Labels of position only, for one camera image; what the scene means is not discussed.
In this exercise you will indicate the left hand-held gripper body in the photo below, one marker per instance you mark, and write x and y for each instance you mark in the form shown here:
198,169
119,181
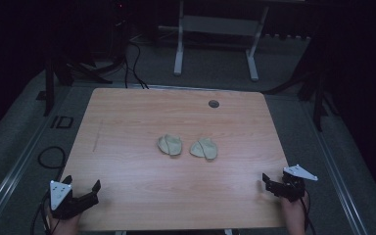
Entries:
62,205

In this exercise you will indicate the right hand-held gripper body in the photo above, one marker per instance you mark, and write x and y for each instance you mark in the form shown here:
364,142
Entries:
292,189

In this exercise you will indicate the light green sock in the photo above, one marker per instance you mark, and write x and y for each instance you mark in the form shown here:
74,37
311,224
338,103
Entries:
205,149
170,145

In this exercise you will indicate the person's left hand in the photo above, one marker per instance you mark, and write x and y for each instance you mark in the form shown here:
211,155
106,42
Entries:
63,226

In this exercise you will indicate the person's right hand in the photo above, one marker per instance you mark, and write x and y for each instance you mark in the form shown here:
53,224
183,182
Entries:
293,217

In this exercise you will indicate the black metal stand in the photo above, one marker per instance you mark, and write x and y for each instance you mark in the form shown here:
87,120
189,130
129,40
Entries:
49,91
318,98

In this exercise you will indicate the round grey table grommet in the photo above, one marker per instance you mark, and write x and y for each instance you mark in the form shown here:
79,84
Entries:
213,103

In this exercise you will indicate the grey metal floor rail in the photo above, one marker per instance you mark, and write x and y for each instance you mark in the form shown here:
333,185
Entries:
13,176
336,169

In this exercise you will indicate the white metal desk frame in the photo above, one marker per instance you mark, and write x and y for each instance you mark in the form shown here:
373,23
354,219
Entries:
215,26

